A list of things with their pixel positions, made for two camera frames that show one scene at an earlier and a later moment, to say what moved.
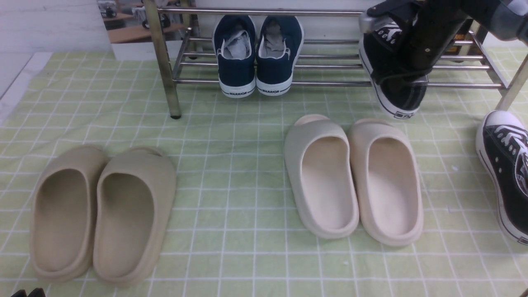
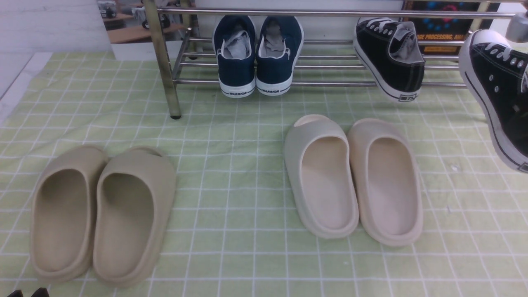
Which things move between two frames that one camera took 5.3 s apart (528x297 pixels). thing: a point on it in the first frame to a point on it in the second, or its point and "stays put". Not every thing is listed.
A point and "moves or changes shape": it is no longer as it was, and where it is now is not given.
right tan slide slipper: (135, 192) stays put
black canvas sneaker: (401, 90) moves or changes shape
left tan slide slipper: (61, 220) stays put
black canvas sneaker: (502, 142) to (496, 70)
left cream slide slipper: (319, 161) stays put
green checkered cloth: (236, 231) stays put
